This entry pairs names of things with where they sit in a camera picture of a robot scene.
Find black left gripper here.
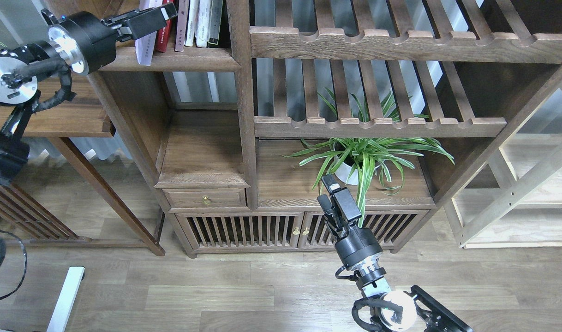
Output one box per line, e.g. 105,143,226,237
41,3,177,75

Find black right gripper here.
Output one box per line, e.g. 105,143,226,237
317,174,383,271

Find white paperback book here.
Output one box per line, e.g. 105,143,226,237
135,0,162,66

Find red hardcover book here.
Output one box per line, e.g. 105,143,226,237
155,19,172,53

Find maroon book white characters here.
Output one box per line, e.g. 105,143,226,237
174,0,190,52

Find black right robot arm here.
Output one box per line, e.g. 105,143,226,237
317,175,472,332

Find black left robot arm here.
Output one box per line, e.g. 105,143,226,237
0,3,178,186

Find white plant pot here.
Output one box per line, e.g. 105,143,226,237
334,157,359,185

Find spider plant green leaves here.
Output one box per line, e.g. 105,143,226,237
283,88,455,239

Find white upright book left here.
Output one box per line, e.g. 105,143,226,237
184,0,200,47

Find white upright book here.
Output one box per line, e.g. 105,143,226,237
184,0,200,47
195,0,212,48

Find white upright book middle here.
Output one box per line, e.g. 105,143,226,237
195,0,212,48

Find dark spine upright book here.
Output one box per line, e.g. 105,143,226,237
207,0,224,48

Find dark wooden bookshelf cabinet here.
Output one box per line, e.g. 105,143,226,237
89,0,562,258

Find dark slatted wooden rack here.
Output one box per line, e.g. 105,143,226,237
0,165,94,249

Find light wooden shelf frame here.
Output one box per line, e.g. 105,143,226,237
445,81,562,249

